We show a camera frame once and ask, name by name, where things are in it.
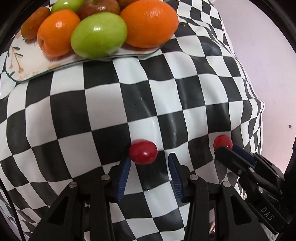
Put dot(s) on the small green apple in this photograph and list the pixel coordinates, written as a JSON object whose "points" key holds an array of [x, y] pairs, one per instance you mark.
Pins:
{"points": [[72, 5]]}

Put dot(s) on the floral white plate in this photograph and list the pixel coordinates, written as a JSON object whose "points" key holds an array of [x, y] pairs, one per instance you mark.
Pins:
{"points": [[26, 61]]}

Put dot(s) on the red cherry tomato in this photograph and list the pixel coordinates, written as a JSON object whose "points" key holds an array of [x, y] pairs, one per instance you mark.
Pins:
{"points": [[143, 152], [222, 141]]}

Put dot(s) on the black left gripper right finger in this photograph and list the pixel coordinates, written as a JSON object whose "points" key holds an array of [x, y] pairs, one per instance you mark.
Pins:
{"points": [[217, 211]]}

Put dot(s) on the dark red apple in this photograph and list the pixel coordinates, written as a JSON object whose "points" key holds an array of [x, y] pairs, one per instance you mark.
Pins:
{"points": [[93, 7]]}

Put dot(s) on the big orange on plate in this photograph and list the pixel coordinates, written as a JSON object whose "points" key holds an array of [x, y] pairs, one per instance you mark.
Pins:
{"points": [[149, 23]]}

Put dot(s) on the large orange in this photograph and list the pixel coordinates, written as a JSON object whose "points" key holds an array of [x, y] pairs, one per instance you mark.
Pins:
{"points": [[54, 34]]}

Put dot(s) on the brown orange fruit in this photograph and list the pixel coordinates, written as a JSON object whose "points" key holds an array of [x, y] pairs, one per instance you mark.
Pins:
{"points": [[30, 27]]}

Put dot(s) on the black white checkered cloth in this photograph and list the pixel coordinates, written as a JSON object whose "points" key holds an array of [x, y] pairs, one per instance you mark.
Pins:
{"points": [[64, 124]]}

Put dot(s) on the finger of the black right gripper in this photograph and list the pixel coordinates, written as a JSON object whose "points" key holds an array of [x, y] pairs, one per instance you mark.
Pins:
{"points": [[239, 166], [244, 154]]}

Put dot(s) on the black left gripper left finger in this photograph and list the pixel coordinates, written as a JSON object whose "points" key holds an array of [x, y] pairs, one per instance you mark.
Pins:
{"points": [[83, 206]]}

